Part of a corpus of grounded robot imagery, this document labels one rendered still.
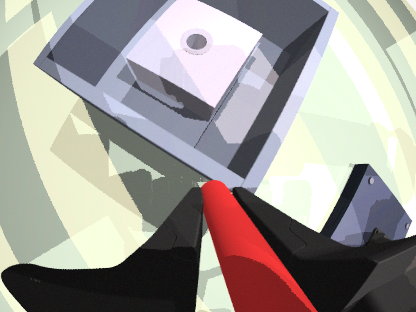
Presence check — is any white flat plate with hole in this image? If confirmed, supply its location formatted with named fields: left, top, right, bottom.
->
left=125, top=0, right=263, bottom=121

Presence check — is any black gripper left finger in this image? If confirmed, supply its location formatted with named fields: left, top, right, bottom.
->
left=0, top=188, right=204, bottom=312

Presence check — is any red peg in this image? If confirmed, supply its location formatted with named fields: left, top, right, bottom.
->
left=201, top=180, right=317, bottom=312

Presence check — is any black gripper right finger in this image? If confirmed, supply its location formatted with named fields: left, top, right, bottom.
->
left=232, top=185, right=416, bottom=312

